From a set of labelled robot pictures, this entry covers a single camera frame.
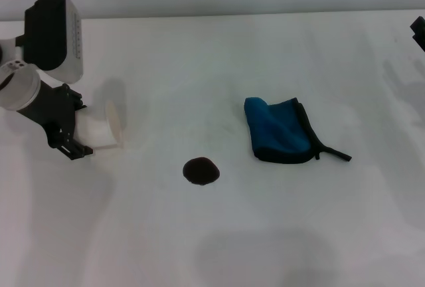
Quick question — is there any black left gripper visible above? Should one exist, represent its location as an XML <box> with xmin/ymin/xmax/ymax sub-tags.
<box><xmin>16</xmin><ymin>80</ymin><xmax>94</xmax><ymax>161</ymax></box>

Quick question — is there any blue rag with black trim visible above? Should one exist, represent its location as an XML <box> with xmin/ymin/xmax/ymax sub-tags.
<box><xmin>244</xmin><ymin>96</ymin><xmax>353</xmax><ymax>165</ymax></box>

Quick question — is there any black water stain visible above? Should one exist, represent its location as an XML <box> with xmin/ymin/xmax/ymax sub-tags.
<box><xmin>182</xmin><ymin>156</ymin><xmax>220</xmax><ymax>187</ymax></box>

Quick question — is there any translucent white plastic cup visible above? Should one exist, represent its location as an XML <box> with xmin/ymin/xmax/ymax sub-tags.
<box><xmin>74</xmin><ymin>100</ymin><xmax>126</xmax><ymax>150</ymax></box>

